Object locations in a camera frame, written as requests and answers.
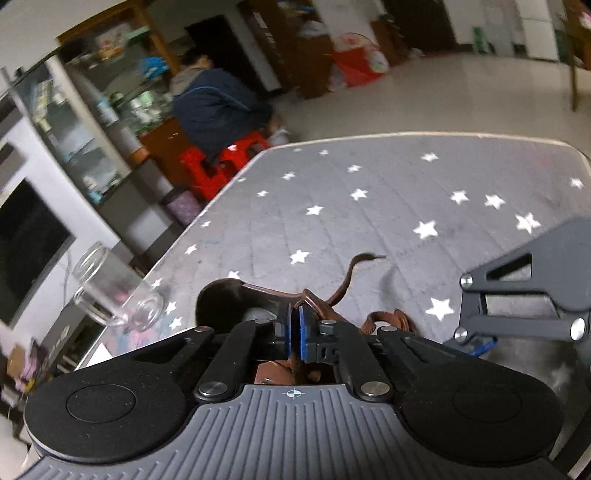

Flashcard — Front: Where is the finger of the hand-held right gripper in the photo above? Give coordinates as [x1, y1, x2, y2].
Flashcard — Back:
[454, 226, 588, 360]

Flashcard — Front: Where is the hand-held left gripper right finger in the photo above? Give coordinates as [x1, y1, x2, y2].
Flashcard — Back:
[298, 306, 466, 403]

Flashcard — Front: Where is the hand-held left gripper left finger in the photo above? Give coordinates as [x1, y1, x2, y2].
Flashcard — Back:
[124, 306, 300, 403]

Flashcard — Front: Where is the brown leather shoe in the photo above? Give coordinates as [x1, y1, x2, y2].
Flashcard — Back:
[195, 278, 340, 386]

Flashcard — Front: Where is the brown shoelace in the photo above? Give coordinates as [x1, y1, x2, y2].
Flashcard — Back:
[295, 251, 419, 337]

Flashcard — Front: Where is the grey star-patterned table cover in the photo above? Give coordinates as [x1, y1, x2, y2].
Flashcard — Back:
[88, 131, 591, 480]

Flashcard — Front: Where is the purple patterned waste bin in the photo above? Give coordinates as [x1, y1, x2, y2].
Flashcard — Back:
[161, 187, 204, 227]

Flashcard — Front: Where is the clear glass jar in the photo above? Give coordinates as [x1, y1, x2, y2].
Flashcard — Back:
[71, 242, 166, 333]

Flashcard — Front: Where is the red plastic stool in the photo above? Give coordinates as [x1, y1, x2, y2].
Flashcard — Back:
[179, 148, 241, 200]
[219, 131, 271, 174]

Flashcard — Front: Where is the wooden side table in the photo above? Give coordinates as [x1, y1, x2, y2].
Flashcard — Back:
[556, 0, 591, 112]

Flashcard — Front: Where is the wooden cabinet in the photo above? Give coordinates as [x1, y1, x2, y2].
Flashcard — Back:
[58, 0, 185, 185]

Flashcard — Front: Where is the red printed plastic bag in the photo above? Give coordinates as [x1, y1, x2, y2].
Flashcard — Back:
[331, 32, 389, 88]

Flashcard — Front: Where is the black television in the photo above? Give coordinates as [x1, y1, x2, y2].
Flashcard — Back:
[0, 178, 77, 328]

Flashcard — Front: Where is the blue plastic bag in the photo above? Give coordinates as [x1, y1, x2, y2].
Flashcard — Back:
[137, 55, 168, 77]

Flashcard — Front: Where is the glass display cabinet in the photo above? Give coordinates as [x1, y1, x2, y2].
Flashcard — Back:
[9, 60, 139, 208]

